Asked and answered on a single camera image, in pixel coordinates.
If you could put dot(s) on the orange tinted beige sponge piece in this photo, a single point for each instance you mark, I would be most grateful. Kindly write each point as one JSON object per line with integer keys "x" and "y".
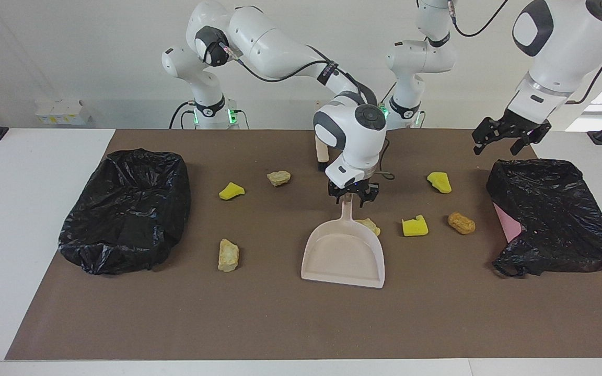
{"x": 370, "y": 225}

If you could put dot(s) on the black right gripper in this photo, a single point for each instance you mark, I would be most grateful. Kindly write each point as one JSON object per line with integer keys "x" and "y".
{"x": 354, "y": 185}

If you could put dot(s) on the notched yellow sponge piece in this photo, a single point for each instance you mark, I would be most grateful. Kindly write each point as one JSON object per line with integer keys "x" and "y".
{"x": 415, "y": 227}

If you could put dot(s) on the brown sponge lump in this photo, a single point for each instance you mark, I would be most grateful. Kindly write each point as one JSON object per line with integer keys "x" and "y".
{"x": 461, "y": 223}

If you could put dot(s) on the brown table mat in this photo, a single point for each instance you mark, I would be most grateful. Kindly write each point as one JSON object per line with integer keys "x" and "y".
{"x": 280, "y": 324}

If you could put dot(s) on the yellow sponge wedge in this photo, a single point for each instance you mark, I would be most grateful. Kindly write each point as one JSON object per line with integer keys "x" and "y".
{"x": 230, "y": 191}

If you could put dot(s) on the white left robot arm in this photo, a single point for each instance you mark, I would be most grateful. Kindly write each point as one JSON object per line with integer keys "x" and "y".
{"x": 567, "y": 42}

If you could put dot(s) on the beige plastic dustpan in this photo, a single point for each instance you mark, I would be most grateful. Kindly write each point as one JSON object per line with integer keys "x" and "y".
{"x": 343, "y": 256}

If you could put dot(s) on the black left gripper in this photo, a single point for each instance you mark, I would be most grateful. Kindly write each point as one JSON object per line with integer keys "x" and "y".
{"x": 520, "y": 119}

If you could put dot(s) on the small beige sponge piece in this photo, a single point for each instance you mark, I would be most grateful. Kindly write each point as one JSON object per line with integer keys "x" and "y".
{"x": 278, "y": 178}

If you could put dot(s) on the white power strip box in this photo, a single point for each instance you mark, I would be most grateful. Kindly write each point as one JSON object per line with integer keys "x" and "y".
{"x": 63, "y": 111}

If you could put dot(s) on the yellow sponge chunk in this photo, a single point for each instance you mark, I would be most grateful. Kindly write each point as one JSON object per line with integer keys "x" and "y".
{"x": 439, "y": 182}

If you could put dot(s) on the long beige sponge piece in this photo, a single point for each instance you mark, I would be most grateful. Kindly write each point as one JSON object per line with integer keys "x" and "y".
{"x": 228, "y": 255}

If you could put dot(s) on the pink plastic bin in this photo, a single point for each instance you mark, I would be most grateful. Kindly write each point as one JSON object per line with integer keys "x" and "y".
{"x": 507, "y": 224}

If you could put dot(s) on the black bag lined bin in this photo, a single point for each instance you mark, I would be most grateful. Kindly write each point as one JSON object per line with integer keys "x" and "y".
{"x": 123, "y": 209}

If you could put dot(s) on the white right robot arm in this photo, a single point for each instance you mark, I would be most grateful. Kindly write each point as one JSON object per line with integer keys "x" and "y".
{"x": 280, "y": 44}

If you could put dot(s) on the beige brush with black bristles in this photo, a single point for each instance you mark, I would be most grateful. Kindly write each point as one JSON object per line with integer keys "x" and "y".
{"x": 322, "y": 154}

